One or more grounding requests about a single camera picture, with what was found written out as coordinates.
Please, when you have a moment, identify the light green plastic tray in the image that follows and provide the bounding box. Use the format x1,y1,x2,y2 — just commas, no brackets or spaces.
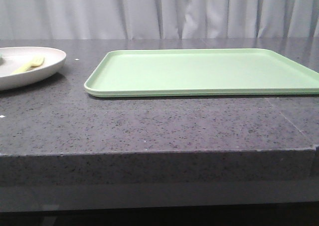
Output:
84,48,319,98

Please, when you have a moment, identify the white pleated curtain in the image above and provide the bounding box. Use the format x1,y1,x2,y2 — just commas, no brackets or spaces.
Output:
0,0,319,40

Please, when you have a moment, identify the yellow plastic fork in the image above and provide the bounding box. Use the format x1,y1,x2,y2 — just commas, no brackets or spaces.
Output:
11,55,45,74

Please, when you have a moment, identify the beige round plate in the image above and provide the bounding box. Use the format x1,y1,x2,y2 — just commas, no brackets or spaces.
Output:
0,46,66,91

